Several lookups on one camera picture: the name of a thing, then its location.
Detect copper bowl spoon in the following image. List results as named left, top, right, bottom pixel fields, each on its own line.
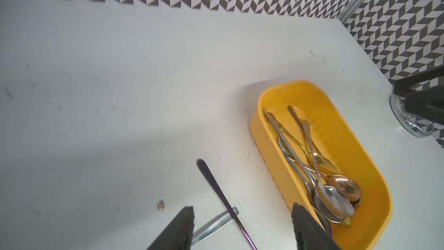
left=191, top=210, right=233, bottom=246

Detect silver long handled spoon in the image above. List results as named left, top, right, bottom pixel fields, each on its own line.
left=263, top=109, right=349, bottom=224

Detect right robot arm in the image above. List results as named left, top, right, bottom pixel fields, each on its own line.
left=393, top=65, right=444, bottom=125

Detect gold bowl spoon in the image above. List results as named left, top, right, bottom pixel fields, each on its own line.
left=276, top=138, right=333, bottom=237

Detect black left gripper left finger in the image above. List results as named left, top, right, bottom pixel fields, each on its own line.
left=147, top=206, right=194, bottom=250

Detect yellow plastic storage box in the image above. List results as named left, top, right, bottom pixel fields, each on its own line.
left=250, top=80, right=393, bottom=250

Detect plain silver spoon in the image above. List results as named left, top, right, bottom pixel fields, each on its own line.
left=301, top=119, right=356, bottom=218

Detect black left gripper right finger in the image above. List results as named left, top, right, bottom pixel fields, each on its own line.
left=292, top=203, right=341, bottom=250

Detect dark purple spoon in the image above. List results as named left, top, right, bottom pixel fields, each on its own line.
left=197, top=159, right=257, bottom=250

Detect rose gold long spoon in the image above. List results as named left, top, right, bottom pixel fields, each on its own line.
left=287, top=105, right=362, bottom=203

